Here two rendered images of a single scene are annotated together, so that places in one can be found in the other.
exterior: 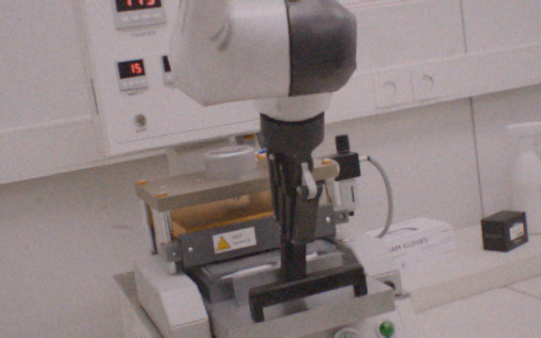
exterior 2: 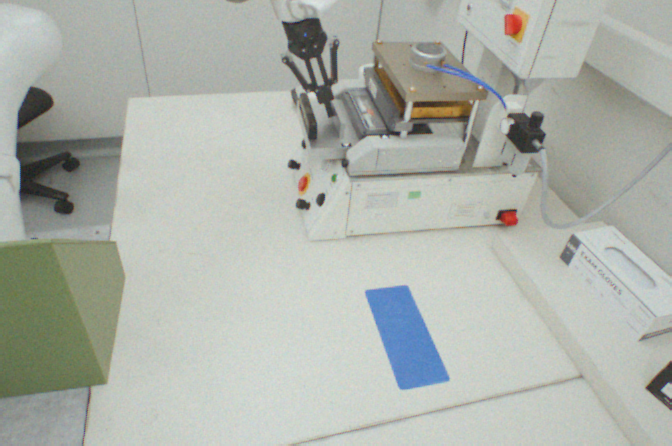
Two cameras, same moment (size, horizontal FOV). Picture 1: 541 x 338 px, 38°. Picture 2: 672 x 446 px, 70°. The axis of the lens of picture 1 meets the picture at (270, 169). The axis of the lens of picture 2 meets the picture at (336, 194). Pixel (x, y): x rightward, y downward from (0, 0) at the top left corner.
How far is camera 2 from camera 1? 1.48 m
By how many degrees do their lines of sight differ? 87
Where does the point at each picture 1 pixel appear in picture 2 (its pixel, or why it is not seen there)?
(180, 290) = (341, 84)
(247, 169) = (413, 63)
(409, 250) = (600, 278)
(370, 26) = not seen: outside the picture
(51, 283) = not seen: hidden behind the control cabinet
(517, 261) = (607, 383)
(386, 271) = (350, 157)
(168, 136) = (473, 28)
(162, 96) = not seen: outside the picture
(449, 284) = (549, 309)
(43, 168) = not seen: hidden behind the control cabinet
